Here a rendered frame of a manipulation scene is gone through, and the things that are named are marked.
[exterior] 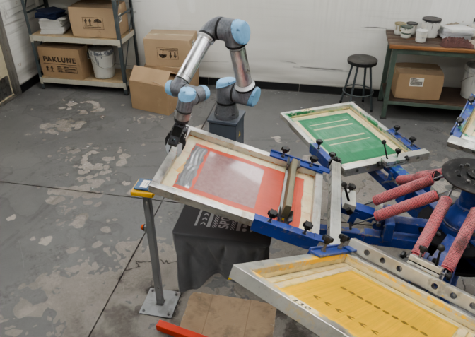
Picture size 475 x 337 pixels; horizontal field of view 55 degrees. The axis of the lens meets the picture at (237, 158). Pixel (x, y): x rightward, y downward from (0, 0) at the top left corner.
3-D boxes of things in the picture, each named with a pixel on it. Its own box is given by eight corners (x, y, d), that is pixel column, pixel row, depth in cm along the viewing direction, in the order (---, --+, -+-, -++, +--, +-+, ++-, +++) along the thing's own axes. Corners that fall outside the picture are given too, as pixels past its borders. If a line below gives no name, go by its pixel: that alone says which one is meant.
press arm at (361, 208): (337, 211, 222) (341, 203, 220) (337, 204, 227) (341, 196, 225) (371, 222, 222) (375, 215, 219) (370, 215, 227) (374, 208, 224)
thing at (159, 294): (138, 314, 299) (119, 194, 249) (150, 288, 318) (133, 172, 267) (171, 318, 296) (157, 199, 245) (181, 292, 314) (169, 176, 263)
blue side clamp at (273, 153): (266, 163, 249) (270, 153, 245) (267, 159, 254) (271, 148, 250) (319, 181, 249) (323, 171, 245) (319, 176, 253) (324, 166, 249)
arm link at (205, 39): (203, 8, 235) (159, 87, 222) (222, 11, 231) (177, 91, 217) (211, 24, 245) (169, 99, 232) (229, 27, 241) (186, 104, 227)
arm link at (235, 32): (242, 93, 273) (224, 11, 233) (264, 99, 266) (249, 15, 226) (231, 106, 267) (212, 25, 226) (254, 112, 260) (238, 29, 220)
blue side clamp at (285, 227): (249, 229, 203) (254, 218, 199) (251, 222, 207) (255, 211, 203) (314, 251, 203) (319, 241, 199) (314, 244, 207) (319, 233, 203)
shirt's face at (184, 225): (172, 232, 224) (172, 232, 224) (196, 182, 261) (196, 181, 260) (270, 245, 217) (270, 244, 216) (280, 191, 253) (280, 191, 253)
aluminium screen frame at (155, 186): (147, 191, 204) (148, 185, 202) (184, 130, 253) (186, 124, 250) (316, 249, 203) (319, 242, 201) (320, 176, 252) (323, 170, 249)
